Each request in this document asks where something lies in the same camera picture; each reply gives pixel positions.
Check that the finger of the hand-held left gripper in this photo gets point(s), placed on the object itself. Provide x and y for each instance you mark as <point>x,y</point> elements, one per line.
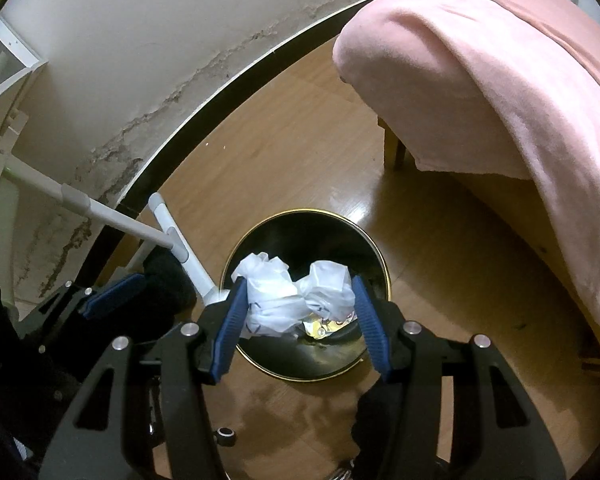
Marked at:
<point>112,296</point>

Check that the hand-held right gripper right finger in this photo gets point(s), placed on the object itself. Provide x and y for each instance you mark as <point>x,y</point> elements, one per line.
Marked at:
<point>371,330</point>

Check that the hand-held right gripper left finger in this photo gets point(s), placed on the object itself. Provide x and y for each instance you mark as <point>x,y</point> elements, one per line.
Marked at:
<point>227,322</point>

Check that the white paper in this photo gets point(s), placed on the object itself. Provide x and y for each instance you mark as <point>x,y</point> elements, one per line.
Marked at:
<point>270,302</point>

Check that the black round trash bin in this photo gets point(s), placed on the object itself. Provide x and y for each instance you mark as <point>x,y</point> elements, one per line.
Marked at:
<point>280,240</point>

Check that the yellow snack wrapper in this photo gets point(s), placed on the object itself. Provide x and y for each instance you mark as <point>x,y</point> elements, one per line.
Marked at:
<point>325,328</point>

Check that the person's black socked foot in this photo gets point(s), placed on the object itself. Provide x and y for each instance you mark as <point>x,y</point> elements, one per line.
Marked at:
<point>375,412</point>
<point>172,280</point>

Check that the white folding rack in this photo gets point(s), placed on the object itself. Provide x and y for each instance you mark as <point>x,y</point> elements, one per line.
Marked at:
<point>120,222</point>

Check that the pink blanket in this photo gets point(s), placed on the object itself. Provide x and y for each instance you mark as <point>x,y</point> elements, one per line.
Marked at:
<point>480,75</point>

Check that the wooden bed frame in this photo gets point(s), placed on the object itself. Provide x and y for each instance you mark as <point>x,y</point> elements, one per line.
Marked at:
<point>520,220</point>

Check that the white window frame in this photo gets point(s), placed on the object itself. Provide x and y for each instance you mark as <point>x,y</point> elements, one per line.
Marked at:
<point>15,45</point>

